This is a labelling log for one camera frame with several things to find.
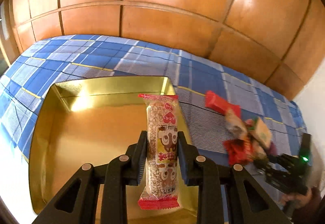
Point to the red long snack packet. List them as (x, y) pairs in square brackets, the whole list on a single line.
[(220, 105)]

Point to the blue plaid bed sheet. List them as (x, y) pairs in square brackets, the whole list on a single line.
[(25, 84)]

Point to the right hand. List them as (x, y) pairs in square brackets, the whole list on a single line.
[(299, 199)]

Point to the pale yellow snack packet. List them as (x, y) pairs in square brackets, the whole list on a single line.
[(235, 125)]

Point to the puffed rice bar packet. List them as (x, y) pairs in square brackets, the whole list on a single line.
[(161, 188)]

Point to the cream cracker packet green text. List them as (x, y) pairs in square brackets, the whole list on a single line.
[(261, 133)]

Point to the red crinkled candy packet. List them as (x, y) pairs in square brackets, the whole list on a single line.
[(238, 151)]

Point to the purple snack packet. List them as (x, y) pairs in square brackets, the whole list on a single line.
[(272, 151)]

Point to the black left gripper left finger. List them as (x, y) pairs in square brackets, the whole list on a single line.
[(77, 200)]

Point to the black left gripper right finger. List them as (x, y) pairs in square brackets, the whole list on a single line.
[(221, 187)]

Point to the gold metal tin tray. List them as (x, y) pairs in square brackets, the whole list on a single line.
[(94, 121)]

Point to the wooden wardrobe wall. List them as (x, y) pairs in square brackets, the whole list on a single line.
[(280, 43)]

